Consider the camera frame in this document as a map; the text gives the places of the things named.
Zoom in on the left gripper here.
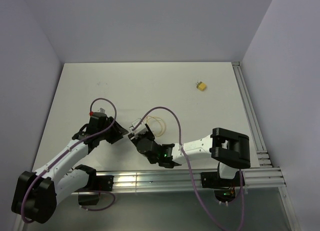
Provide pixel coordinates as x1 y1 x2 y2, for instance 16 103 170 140
98 116 128 144

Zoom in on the yellow USB cable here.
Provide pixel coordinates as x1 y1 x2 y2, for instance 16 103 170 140
145 115 167 137

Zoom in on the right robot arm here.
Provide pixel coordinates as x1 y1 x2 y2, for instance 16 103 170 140
128 123 251 186

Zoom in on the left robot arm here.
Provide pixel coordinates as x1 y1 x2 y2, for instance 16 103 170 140
11 112 128 224

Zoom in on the small yellow plug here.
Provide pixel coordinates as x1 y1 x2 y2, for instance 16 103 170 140
196 81 207 92

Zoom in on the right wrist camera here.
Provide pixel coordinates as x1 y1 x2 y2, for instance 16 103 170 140
129 118 148 137

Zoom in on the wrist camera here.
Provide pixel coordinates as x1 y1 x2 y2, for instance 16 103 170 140
89 108 107 119
129 118 148 137

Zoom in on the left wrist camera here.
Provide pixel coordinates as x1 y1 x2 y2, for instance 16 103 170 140
89 108 107 119

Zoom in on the aluminium front rail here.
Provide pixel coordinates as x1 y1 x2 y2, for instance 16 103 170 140
96 167 287 194

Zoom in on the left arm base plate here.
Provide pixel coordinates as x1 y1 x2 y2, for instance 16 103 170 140
76 175 114 192

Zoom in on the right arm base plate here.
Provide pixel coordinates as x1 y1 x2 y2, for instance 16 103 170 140
200 171 241 189

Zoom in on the aluminium side rail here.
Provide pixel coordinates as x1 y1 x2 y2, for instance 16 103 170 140
231 62 273 168

